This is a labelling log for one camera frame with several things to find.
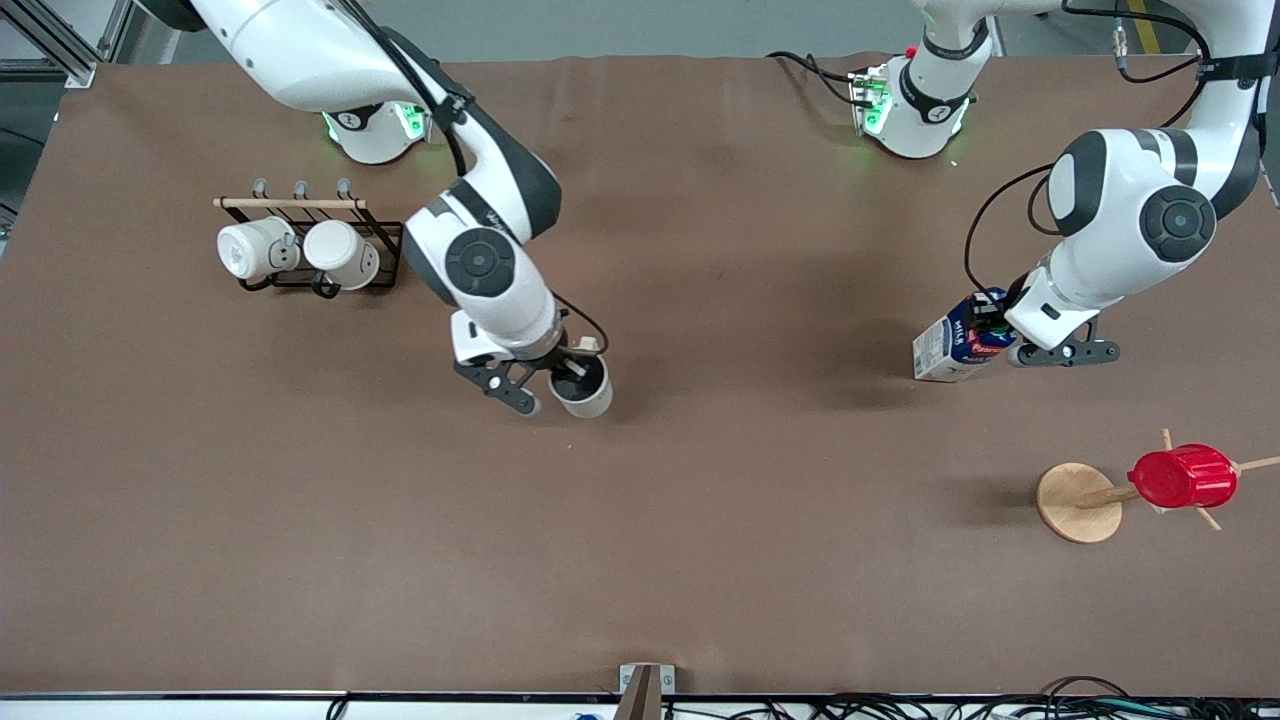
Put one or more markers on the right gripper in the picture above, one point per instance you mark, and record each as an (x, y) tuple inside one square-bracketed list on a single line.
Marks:
[(568, 369)]

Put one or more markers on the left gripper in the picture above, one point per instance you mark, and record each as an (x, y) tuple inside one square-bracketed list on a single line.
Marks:
[(993, 318)]

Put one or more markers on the grey cream mug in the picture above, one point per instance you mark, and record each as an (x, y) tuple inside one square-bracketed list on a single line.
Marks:
[(585, 395)]

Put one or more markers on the blue white milk carton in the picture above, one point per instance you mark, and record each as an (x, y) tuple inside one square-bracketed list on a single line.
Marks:
[(940, 352)]

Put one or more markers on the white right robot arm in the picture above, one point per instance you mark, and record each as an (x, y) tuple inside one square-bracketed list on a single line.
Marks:
[(480, 265)]

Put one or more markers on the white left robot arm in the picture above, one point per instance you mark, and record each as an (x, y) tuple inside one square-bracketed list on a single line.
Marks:
[(1130, 215)]

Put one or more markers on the red plastic cup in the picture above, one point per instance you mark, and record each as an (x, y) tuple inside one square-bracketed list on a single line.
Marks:
[(1185, 477)]

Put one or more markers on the wooden mug tree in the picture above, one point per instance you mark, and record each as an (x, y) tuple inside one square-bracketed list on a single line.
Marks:
[(1078, 500)]

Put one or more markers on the plain white mug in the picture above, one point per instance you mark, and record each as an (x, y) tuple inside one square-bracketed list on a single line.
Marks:
[(340, 252)]

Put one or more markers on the white mug with face print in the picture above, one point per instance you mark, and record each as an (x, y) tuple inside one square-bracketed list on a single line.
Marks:
[(250, 248)]

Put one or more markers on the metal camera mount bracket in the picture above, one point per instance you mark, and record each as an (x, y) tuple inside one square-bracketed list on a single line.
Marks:
[(645, 685)]

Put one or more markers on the aluminium frame profile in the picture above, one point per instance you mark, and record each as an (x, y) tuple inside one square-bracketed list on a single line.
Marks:
[(60, 50)]

